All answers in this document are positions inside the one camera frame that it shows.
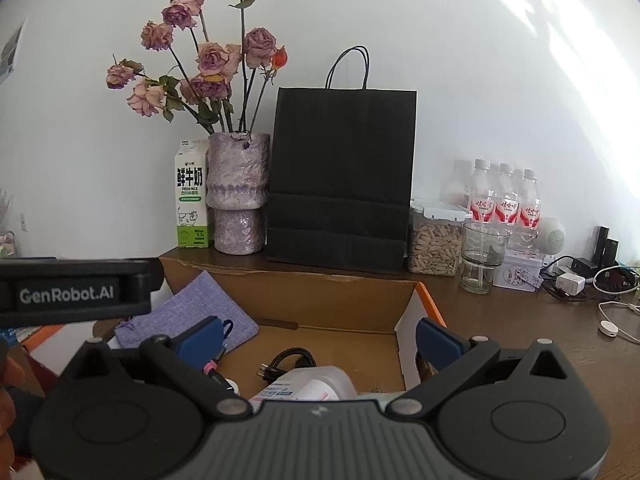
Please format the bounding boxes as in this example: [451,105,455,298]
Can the braided black white usb cable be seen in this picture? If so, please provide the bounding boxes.
[200,316,241,397]

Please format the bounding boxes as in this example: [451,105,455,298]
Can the purple fabric pouch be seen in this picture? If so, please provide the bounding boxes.
[115,271,259,351]

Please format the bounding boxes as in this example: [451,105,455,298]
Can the black power cable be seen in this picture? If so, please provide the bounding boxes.
[256,346,317,386]

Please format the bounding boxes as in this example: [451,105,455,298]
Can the person left hand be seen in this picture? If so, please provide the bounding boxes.
[0,339,25,479]

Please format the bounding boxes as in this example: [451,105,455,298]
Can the red orange cardboard box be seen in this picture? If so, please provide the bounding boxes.
[19,253,448,401]

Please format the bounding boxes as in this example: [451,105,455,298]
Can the clear glass cup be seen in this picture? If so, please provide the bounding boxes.
[460,221,511,295]

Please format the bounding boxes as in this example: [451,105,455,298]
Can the clear jar of seeds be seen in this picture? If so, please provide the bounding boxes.
[408,200,471,276]

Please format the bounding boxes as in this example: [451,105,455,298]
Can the water bottle left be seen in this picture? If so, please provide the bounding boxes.
[468,158,496,223]

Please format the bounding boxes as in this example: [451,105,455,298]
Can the water bottle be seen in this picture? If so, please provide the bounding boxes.
[516,169,541,250]
[468,158,496,223]
[495,162,520,235]

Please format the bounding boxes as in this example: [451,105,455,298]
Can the white power adapter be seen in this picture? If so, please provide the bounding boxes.
[554,272,586,297]

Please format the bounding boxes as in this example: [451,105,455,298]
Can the white green milk carton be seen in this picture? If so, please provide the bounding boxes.
[174,140,212,248]

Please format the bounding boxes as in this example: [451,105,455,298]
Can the water bottle middle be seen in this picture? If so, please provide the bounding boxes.
[495,162,520,235]

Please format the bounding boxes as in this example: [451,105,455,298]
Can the white round speaker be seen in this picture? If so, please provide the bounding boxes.
[535,218,566,256]

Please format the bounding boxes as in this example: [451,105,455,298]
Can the water bottle right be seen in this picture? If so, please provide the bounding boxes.
[516,169,541,250]

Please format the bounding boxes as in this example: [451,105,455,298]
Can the black paper shopping bag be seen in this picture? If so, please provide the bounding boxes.
[264,44,419,276]

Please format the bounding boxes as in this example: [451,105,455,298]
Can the purple textured vase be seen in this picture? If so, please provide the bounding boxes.
[206,132,270,256]

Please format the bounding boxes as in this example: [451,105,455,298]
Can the black charger block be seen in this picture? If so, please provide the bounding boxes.
[591,226,618,269]

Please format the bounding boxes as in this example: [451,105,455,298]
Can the dried pink roses bouquet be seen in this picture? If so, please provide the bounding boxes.
[105,0,288,141]

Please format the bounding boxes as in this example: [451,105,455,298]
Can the white cable with puck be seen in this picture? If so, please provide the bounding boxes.
[596,299,640,346]

